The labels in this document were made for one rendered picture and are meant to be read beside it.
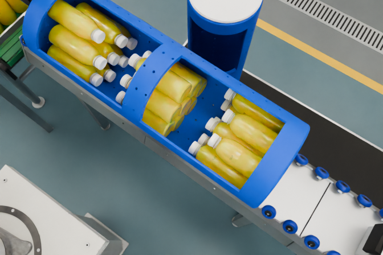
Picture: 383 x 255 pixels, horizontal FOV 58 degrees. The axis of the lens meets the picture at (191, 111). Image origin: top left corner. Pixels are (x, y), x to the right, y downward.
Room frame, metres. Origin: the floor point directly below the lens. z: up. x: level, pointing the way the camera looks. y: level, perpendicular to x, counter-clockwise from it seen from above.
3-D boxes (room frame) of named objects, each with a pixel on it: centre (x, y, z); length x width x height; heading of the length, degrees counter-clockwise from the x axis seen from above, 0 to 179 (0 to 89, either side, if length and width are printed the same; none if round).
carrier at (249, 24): (0.87, -0.12, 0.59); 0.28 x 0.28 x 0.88
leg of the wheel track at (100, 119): (0.68, 0.54, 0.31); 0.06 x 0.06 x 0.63; 55
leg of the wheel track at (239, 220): (0.11, -0.26, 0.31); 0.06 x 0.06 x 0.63; 55
